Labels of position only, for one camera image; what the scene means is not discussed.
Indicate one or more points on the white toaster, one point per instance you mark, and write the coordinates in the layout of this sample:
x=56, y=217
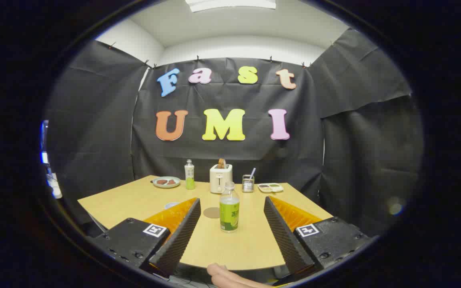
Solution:
x=217, y=180

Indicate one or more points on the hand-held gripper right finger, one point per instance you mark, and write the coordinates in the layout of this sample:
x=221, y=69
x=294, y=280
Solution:
x=284, y=240

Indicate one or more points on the bread slice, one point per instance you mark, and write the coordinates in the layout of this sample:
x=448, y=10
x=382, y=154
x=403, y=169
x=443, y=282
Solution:
x=221, y=163

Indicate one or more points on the green label juice bottle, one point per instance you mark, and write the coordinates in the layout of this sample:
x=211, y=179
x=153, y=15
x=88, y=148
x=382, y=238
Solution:
x=229, y=216

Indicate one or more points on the wooden table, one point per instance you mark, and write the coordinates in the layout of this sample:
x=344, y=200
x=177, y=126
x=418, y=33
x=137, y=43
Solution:
x=238, y=248

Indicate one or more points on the ceiling light panel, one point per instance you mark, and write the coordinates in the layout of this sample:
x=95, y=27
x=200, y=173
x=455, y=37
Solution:
x=230, y=4

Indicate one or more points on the slim green drink bottle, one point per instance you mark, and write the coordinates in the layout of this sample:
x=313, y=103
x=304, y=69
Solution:
x=189, y=176

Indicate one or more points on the pale blue cup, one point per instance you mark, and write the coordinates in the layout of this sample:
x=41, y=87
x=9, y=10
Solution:
x=170, y=205

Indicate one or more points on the pale green plate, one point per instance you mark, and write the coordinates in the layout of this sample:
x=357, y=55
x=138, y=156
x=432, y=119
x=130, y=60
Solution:
x=166, y=186

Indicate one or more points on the metal spoon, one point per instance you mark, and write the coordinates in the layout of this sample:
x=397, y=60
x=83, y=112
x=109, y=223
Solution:
x=253, y=172

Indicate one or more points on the white divided dish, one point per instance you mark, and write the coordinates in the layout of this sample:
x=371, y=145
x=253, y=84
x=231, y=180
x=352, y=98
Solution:
x=270, y=190

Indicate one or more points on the round brown coaster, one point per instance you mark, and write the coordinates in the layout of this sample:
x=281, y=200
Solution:
x=211, y=212

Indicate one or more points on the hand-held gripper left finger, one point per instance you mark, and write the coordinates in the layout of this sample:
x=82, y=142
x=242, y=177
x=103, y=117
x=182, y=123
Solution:
x=180, y=240

